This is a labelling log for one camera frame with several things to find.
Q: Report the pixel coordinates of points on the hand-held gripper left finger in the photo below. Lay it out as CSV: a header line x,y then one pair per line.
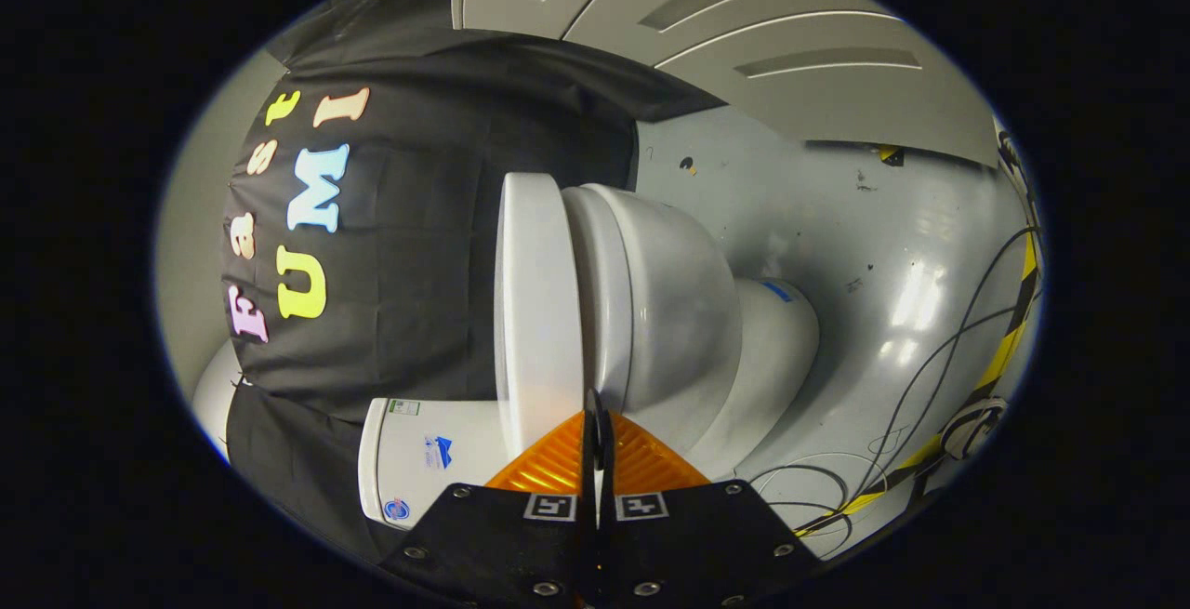
x,y
493,539

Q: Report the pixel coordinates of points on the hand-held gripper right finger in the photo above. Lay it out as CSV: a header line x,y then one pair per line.
x,y
697,539

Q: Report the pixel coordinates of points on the white toilet lid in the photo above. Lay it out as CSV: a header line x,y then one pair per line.
x,y
535,311

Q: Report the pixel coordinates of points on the black backdrop cloth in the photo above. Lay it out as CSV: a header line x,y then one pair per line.
x,y
418,218

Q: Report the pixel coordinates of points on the yellow and black floor tape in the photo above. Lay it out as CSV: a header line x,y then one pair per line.
x,y
999,358

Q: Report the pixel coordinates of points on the grey ribbed cabinet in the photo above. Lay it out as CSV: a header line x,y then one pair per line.
x,y
744,33

